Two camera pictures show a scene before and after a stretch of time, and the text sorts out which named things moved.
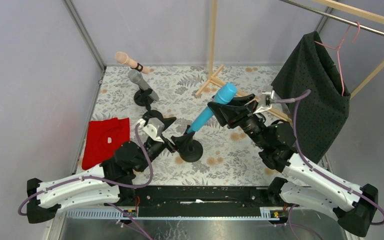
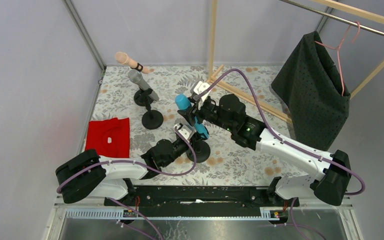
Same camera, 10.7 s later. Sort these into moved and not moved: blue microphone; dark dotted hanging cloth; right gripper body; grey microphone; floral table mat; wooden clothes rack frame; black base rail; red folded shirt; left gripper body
Moved: blue microphone; left gripper body; right gripper body
Not moved: dark dotted hanging cloth; grey microphone; floral table mat; black base rail; wooden clothes rack frame; red folded shirt
